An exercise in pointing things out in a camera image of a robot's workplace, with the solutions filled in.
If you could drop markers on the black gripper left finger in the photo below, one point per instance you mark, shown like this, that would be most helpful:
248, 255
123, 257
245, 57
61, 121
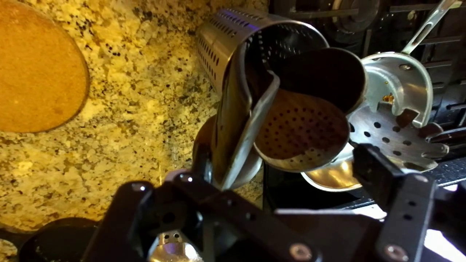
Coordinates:
137, 214

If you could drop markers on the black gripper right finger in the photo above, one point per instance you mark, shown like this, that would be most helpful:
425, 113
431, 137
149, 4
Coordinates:
405, 198

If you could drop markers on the perforated steel utensil holder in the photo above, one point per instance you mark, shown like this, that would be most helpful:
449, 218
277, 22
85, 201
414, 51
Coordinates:
268, 38

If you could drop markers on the stainless steel frying pan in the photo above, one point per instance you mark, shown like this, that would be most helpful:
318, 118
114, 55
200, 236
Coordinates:
337, 174

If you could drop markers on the dark wooden spatula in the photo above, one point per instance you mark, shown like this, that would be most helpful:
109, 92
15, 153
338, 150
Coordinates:
302, 132

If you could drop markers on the round cork trivet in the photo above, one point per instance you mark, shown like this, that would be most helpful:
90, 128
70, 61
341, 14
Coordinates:
44, 78

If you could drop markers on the stainless steel stove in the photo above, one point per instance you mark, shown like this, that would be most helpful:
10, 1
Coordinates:
291, 190

